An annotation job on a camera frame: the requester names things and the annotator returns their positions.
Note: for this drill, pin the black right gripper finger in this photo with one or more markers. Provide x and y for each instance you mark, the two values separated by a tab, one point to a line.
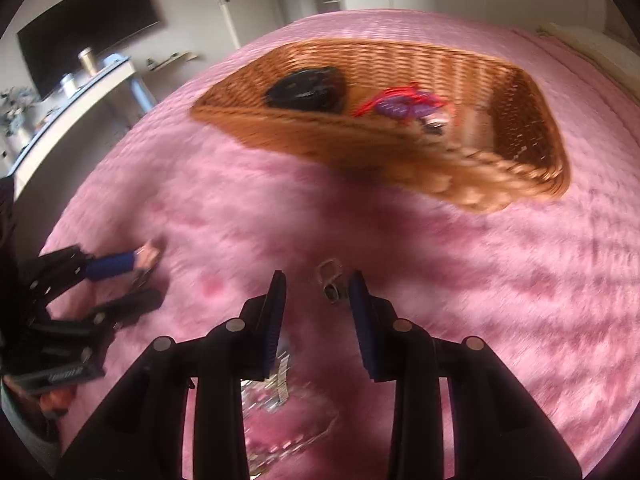
126	310
137	430
500	432

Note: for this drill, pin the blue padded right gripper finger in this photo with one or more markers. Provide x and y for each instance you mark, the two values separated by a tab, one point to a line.
99	269

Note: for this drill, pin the person's left hand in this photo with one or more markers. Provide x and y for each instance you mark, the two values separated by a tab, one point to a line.
35	414

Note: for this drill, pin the pink quilted bedspread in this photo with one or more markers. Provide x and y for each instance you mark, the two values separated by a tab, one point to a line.
553	288

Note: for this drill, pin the flower bouquet vase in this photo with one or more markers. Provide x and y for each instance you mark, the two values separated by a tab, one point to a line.
16	102

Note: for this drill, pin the white cup on desk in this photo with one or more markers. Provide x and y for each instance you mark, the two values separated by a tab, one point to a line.
69	85

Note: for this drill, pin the white blue desk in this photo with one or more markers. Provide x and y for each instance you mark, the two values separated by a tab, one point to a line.
117	69

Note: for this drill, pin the gold thermos bottle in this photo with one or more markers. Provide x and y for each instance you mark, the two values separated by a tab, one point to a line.
88	62

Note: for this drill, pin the black hair accessory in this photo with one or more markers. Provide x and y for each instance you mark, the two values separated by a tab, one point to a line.
312	89

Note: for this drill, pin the white room door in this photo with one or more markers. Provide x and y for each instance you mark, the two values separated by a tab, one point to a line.
250	0

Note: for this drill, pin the woven wicker basket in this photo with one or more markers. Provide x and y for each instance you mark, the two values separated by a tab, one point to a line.
469	129

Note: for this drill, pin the white dotted pillow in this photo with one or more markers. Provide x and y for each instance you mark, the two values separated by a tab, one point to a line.
613	58

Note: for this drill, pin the small wooden wall shelf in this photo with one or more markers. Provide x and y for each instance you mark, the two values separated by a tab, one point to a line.
185	56

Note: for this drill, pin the black wall television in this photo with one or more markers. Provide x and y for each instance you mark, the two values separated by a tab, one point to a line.
50	43

